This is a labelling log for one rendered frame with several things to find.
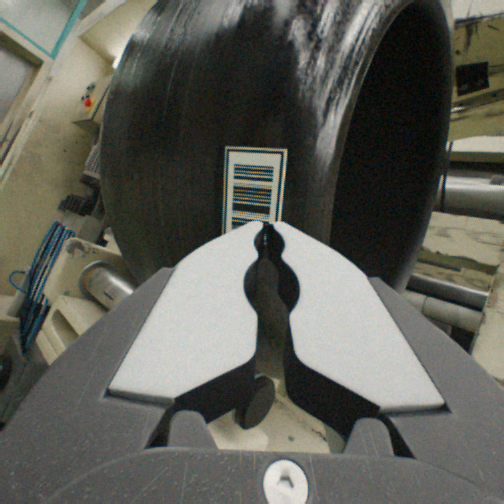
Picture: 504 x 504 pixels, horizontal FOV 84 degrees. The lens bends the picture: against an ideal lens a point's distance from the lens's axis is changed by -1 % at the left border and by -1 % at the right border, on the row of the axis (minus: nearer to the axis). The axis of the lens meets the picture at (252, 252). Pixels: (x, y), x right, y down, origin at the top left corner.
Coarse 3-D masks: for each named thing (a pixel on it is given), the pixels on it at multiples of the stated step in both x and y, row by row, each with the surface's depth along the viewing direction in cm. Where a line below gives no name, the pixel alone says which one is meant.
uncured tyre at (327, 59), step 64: (192, 0) 23; (256, 0) 18; (320, 0) 18; (384, 0) 21; (448, 0) 33; (128, 64) 27; (192, 64) 20; (256, 64) 18; (320, 64) 18; (384, 64) 49; (448, 64) 38; (128, 128) 26; (192, 128) 20; (256, 128) 18; (320, 128) 20; (384, 128) 58; (448, 128) 45; (128, 192) 27; (192, 192) 20; (320, 192) 21; (384, 192) 62; (128, 256) 33; (384, 256) 60
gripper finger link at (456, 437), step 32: (384, 288) 8; (416, 320) 7; (416, 352) 6; (448, 352) 6; (448, 384) 6; (480, 384) 6; (384, 416) 5; (416, 416) 5; (448, 416) 5; (480, 416) 5; (416, 448) 5; (448, 448) 5; (480, 448) 5; (480, 480) 4
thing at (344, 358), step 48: (288, 240) 10; (288, 288) 9; (336, 288) 8; (288, 336) 7; (336, 336) 6; (384, 336) 7; (288, 384) 7; (336, 384) 6; (384, 384) 6; (432, 384) 6; (336, 432) 7
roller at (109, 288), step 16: (96, 272) 43; (112, 272) 43; (96, 288) 41; (112, 288) 39; (128, 288) 38; (112, 304) 37; (256, 384) 23; (272, 384) 25; (256, 400) 23; (272, 400) 25; (240, 416) 22; (256, 416) 23
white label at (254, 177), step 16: (240, 160) 18; (256, 160) 18; (272, 160) 17; (224, 176) 19; (240, 176) 18; (256, 176) 18; (272, 176) 18; (224, 192) 19; (240, 192) 19; (256, 192) 18; (272, 192) 18; (224, 208) 19; (240, 208) 19; (256, 208) 19; (272, 208) 18; (224, 224) 20; (240, 224) 19
